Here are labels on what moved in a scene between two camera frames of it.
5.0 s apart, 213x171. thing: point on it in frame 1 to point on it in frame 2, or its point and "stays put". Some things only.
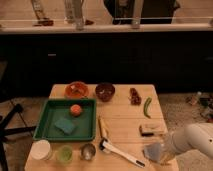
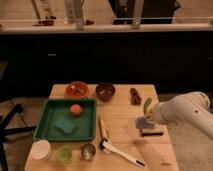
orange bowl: (76, 90) stays put
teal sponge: (65, 126) stays put
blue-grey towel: (153, 151) to (140, 123)
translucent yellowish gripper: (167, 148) to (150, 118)
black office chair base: (5, 131) stays put
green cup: (65, 154) stays put
